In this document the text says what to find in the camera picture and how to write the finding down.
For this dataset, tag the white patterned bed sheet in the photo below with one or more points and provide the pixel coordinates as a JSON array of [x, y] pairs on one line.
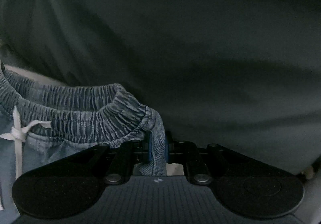
[[32, 76]]

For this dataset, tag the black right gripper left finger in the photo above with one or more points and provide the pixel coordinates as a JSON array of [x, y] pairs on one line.
[[123, 159]]

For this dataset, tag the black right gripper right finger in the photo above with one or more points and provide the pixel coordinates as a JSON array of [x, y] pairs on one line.
[[190, 158]]

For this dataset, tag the dark green sweatshirt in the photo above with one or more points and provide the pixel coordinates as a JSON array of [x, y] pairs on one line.
[[241, 73]]

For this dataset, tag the blue denim drawstring shorts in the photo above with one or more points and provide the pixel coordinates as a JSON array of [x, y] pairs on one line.
[[42, 123]]

